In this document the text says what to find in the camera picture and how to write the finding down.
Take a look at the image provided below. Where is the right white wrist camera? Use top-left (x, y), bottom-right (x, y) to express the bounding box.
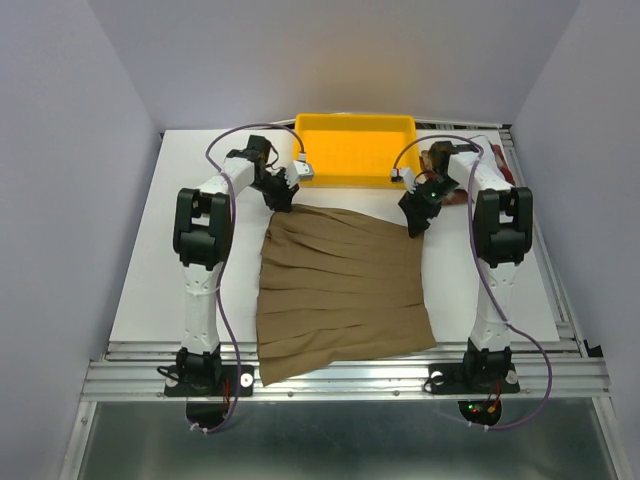
top-left (390, 167), bottom-right (418, 194)

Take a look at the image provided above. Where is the yellow plastic tray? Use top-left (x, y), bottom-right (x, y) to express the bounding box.
top-left (295, 113), bottom-right (420, 190)

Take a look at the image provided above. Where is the purple cable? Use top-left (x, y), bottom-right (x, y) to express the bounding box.
top-left (189, 122), bottom-right (309, 435)
top-left (389, 136), bottom-right (554, 432)

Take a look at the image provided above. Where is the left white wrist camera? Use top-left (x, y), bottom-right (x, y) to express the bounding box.
top-left (285, 160), bottom-right (314, 188)

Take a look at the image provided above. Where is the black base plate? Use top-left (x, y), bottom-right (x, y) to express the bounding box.
top-left (422, 363), bottom-right (520, 395)
top-left (159, 364), bottom-right (254, 398)

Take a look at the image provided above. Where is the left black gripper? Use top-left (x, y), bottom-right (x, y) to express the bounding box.
top-left (250, 169), bottom-right (299, 214)

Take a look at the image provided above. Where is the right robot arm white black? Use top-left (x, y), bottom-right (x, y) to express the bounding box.
top-left (391, 135), bottom-right (533, 395)

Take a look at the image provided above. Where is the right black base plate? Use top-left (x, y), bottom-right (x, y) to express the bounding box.
top-left (422, 363), bottom-right (520, 395)

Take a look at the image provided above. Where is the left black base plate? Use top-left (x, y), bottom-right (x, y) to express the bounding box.
top-left (159, 364), bottom-right (254, 398)

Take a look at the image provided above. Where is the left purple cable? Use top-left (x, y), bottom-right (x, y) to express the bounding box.
top-left (189, 122), bottom-right (309, 435)

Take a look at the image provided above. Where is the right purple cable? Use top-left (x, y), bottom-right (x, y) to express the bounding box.
top-left (389, 136), bottom-right (554, 432)

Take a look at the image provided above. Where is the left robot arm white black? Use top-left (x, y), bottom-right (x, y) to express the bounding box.
top-left (157, 135), bottom-right (314, 397)

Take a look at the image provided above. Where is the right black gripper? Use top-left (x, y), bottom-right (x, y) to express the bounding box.
top-left (397, 174), bottom-right (458, 237)

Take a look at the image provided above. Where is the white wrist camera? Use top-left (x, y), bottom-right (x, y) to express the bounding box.
top-left (285, 160), bottom-right (314, 188)
top-left (390, 167), bottom-right (418, 194)

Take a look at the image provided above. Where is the red plaid skirt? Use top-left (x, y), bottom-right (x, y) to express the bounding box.
top-left (420, 137), bottom-right (516, 206)

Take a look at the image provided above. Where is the brown skirt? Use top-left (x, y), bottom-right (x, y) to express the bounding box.
top-left (256, 205), bottom-right (436, 386)

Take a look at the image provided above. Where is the aluminium frame rail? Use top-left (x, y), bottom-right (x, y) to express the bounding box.
top-left (81, 340), bottom-right (611, 402)

